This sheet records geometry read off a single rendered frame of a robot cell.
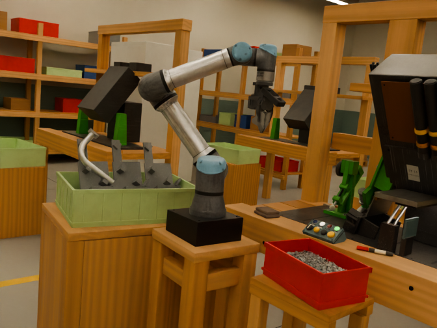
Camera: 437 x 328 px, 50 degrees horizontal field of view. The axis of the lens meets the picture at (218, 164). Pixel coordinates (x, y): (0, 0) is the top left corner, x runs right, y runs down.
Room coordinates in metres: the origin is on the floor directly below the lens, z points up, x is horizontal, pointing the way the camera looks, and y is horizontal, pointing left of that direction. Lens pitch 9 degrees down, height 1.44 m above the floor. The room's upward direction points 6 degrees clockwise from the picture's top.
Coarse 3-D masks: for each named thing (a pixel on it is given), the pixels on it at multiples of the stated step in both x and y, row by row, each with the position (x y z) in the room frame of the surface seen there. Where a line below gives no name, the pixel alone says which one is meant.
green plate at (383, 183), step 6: (378, 168) 1.89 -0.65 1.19; (384, 168) 1.89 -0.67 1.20; (378, 174) 1.90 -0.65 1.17; (384, 174) 1.88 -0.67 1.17; (372, 180) 1.91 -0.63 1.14; (378, 180) 1.90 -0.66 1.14; (384, 180) 1.88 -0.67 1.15; (372, 186) 1.91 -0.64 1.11; (378, 186) 1.90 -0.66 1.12; (384, 186) 1.88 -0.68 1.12; (390, 186) 1.86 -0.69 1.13
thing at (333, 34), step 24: (336, 24) 2.56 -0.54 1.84; (408, 24) 2.27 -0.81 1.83; (336, 48) 2.58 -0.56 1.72; (408, 48) 2.25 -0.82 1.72; (336, 72) 2.59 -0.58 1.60; (336, 96) 2.61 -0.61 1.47; (312, 120) 2.62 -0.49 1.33; (312, 144) 2.60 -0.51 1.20; (312, 168) 2.59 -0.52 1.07; (312, 192) 2.57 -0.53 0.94
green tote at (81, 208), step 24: (72, 192) 1.98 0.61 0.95; (96, 192) 2.02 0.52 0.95; (120, 192) 2.07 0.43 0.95; (144, 192) 2.13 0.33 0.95; (168, 192) 2.19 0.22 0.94; (192, 192) 2.25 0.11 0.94; (72, 216) 1.98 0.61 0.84; (96, 216) 2.03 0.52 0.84; (120, 216) 2.08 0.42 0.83; (144, 216) 2.14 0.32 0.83
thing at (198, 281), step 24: (168, 264) 1.82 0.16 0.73; (192, 264) 1.66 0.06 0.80; (216, 264) 1.96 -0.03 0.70; (240, 264) 1.81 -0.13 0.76; (168, 288) 1.87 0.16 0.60; (192, 288) 1.65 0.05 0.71; (216, 288) 1.74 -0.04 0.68; (240, 288) 1.80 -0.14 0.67; (168, 312) 1.88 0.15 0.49; (192, 312) 1.66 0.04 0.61; (240, 312) 1.80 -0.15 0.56
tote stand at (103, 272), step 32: (64, 224) 2.02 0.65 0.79; (160, 224) 2.17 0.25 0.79; (64, 256) 1.93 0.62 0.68; (96, 256) 1.97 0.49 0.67; (128, 256) 2.05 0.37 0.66; (64, 288) 1.91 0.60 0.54; (96, 288) 1.98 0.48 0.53; (128, 288) 2.06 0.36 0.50; (64, 320) 1.90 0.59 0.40; (96, 320) 1.98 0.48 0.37; (128, 320) 2.06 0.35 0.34
